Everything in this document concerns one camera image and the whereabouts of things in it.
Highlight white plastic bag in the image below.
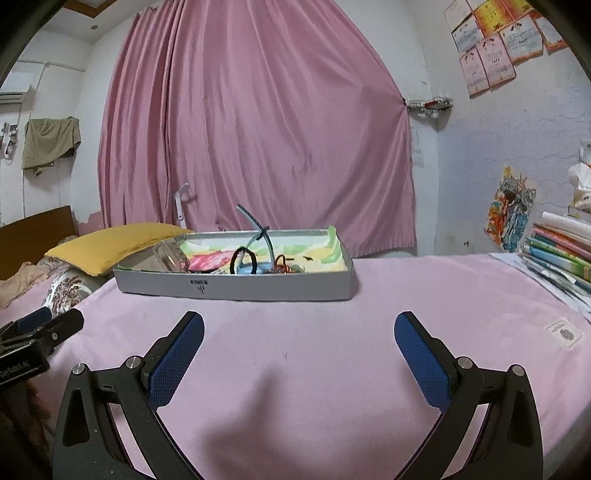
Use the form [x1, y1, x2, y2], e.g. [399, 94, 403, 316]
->
[567, 144, 591, 219]

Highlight white clip-on stand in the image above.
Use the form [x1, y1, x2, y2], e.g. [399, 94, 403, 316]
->
[174, 183, 191, 228]

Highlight pink bed sheet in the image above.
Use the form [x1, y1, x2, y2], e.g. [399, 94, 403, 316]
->
[0, 253, 591, 480]

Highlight beige crumpled cloth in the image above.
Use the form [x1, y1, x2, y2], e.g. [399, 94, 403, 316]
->
[0, 260, 59, 311]

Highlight wall socket with plugs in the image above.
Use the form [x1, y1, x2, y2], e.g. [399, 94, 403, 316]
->
[0, 121, 20, 161]

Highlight olive hanging cloth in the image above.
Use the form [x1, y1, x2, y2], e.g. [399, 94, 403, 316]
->
[22, 116, 82, 177]

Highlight clear plastic hair claw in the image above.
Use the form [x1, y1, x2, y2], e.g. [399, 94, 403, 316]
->
[154, 239, 191, 274]

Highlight group of wall certificates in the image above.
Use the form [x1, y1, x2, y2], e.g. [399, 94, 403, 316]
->
[443, 0, 570, 99]

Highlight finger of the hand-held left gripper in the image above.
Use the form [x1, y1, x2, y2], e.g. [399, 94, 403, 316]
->
[28, 308, 85, 354]
[0, 307, 52, 342]

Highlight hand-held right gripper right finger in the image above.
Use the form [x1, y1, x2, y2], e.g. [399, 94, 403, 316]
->
[393, 311, 543, 480]

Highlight white air conditioner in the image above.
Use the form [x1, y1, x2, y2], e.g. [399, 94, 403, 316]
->
[0, 85, 34, 105]

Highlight wooden headboard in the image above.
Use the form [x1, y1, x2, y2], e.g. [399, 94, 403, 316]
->
[0, 205, 79, 281]

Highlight black hair tie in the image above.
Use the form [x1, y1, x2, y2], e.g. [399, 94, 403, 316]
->
[230, 247, 258, 277]

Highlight cartoon wall poster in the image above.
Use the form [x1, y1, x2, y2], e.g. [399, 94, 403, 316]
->
[484, 166, 539, 253]

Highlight loose white papers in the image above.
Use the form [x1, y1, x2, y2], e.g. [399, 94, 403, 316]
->
[489, 251, 591, 325]

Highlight grey shallow box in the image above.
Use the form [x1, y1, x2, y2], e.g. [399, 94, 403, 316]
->
[113, 224, 355, 302]

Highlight white fabric label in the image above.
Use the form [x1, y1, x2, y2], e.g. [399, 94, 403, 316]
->
[543, 318, 584, 350]

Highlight colourful floral cloth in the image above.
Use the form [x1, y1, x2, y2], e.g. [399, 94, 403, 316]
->
[178, 226, 348, 276]

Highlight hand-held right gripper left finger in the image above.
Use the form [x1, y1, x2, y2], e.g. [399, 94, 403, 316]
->
[52, 311, 206, 480]

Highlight person's left hand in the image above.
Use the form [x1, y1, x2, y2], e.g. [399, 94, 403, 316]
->
[23, 381, 51, 421]

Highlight stack of books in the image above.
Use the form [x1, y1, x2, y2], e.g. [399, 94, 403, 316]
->
[519, 211, 591, 297]

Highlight pink curtain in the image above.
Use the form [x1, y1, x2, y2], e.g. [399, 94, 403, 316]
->
[98, 0, 419, 258]

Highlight yellow pillow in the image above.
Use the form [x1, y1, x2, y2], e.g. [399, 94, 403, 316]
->
[44, 223, 195, 278]

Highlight silver floral pillow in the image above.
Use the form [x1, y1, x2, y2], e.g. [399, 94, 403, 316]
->
[41, 269, 105, 320]

